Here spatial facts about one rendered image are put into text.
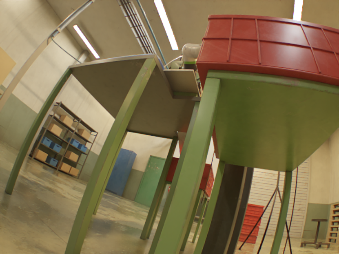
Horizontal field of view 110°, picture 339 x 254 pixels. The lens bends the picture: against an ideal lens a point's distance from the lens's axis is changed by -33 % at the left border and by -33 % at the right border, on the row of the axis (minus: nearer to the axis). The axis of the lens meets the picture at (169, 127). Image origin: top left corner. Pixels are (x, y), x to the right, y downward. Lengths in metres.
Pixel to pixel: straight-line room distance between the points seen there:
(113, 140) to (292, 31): 0.65
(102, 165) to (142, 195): 6.59
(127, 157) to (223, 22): 7.18
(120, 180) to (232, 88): 7.06
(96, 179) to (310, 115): 0.65
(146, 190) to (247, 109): 6.85
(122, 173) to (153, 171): 1.27
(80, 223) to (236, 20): 0.78
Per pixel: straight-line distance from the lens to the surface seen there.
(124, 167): 7.36
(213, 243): 0.93
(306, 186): 7.22
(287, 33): 0.49
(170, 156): 1.51
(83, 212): 0.65
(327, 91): 0.40
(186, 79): 0.99
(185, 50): 1.21
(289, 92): 0.38
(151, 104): 1.20
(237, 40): 0.43
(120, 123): 0.66
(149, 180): 7.20
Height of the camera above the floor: 0.35
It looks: 24 degrees up
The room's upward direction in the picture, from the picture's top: 19 degrees clockwise
